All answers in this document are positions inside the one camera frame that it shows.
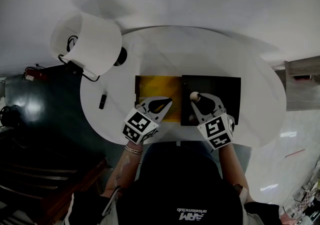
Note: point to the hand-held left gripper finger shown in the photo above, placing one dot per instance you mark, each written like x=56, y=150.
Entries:
x=155, y=101
x=162, y=112

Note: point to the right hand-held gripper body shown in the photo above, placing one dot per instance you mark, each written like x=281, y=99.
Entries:
x=217, y=131

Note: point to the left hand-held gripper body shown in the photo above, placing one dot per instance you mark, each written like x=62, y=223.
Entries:
x=140, y=126

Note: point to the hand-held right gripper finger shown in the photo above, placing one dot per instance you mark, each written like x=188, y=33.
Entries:
x=218, y=104
x=200, y=116

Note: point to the yellow box tray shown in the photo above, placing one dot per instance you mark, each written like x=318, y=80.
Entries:
x=160, y=86

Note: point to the black box lid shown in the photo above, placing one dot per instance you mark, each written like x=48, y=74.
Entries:
x=225, y=89

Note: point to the cream round ball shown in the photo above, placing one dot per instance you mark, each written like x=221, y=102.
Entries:
x=194, y=96

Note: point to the small black stick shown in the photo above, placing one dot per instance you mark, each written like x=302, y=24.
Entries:
x=102, y=101

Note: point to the person's right forearm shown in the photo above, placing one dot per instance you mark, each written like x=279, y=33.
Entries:
x=232, y=169

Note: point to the person's left forearm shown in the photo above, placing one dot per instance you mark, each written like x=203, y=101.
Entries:
x=125, y=169

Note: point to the white round table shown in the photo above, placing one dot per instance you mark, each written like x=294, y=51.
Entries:
x=187, y=51

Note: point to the person's legs in jeans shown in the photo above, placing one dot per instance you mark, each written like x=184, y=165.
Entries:
x=152, y=151

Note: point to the white table lamp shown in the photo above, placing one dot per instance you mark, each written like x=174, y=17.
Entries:
x=97, y=44

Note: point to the wooden staircase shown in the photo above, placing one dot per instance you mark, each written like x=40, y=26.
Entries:
x=50, y=181

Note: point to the red fire extinguisher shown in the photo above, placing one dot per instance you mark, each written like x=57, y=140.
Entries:
x=35, y=74

